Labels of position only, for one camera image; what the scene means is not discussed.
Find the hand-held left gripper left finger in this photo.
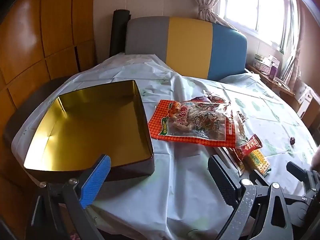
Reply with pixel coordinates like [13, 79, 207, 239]
[25, 154, 112, 240]

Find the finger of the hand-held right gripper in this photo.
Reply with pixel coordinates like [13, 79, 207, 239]
[286, 162, 313, 180]
[251, 170, 272, 187]

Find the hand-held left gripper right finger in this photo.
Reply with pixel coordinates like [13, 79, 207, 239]
[208, 155, 295, 240]

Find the yellow cracker packet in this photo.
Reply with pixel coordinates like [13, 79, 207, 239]
[242, 149, 272, 177]

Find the red candy packet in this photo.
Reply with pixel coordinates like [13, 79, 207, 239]
[235, 134, 262, 162]

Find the clear orange cake packet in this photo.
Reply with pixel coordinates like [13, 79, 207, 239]
[231, 110, 248, 147]

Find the dark red gift box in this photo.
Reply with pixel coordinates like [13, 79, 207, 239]
[23, 80, 154, 183]

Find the large red snack bag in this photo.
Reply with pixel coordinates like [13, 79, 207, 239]
[147, 99, 247, 148]

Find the pink floral snack packet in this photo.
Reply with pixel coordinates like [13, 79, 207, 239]
[192, 90, 231, 105]

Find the person's right hand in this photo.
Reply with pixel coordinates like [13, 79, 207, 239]
[312, 144, 320, 170]

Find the dark glossy snack packet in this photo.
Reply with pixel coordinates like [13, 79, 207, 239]
[212, 147, 244, 177]

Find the cloud print tablecloth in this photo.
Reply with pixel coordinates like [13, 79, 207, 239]
[11, 52, 318, 240]

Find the white floral box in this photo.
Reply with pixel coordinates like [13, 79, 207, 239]
[295, 82, 316, 117]

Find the wooden side shelf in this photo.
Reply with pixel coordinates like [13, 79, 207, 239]
[246, 64, 320, 130]

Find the purple box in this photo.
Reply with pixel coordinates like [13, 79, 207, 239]
[269, 61, 280, 79]

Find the pink patterned tissue box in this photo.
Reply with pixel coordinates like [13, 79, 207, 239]
[257, 56, 278, 74]

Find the green white box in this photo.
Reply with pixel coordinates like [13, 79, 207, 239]
[252, 54, 265, 68]

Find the floral curtain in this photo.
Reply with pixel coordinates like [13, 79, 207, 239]
[192, 0, 225, 23]
[282, 0, 320, 90]

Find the black rolled mat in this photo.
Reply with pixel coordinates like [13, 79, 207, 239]
[110, 9, 132, 57]

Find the blue chair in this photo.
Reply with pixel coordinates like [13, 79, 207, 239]
[124, 16, 248, 82]

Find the wooden wardrobe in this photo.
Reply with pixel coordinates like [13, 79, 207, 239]
[0, 0, 98, 140]

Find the window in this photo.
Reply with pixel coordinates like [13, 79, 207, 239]
[217, 0, 300, 53]

